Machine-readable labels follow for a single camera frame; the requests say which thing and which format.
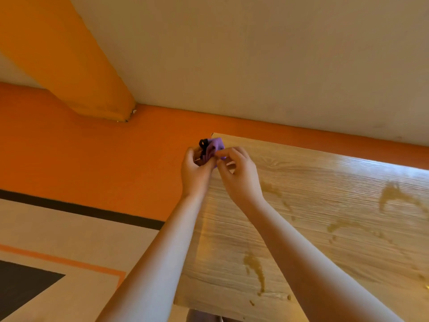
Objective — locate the person's right hand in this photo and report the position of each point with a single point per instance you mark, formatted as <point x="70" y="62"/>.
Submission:
<point x="243" y="184"/>

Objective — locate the person's left hand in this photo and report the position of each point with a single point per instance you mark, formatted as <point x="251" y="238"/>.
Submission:
<point x="196" y="177"/>

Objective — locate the person's right forearm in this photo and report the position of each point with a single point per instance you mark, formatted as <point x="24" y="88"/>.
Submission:
<point x="318" y="268"/>

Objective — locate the person's left forearm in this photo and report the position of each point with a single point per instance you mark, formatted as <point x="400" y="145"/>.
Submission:
<point x="157" y="264"/>

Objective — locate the purple cleaning cloth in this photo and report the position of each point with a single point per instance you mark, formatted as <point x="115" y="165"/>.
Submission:
<point x="214" y="149"/>

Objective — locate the wooden table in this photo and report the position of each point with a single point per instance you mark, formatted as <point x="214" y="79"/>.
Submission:
<point x="335" y="214"/>

